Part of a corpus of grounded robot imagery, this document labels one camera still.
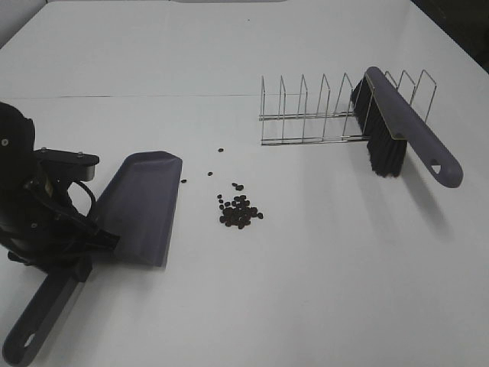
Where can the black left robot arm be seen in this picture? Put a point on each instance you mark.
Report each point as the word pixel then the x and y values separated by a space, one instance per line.
pixel 17 150

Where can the pile of coffee beans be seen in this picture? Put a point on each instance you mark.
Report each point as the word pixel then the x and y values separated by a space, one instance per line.
pixel 237 211

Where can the metal wire dish rack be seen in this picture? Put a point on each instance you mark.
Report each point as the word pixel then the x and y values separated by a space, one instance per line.
pixel 309 113

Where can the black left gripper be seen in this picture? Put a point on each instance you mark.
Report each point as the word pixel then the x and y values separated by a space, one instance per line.
pixel 40 226

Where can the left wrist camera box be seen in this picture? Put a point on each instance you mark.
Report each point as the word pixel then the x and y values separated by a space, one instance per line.
pixel 66 165

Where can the purple plastic dustpan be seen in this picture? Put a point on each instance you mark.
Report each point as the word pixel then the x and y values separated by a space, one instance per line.
pixel 137 205

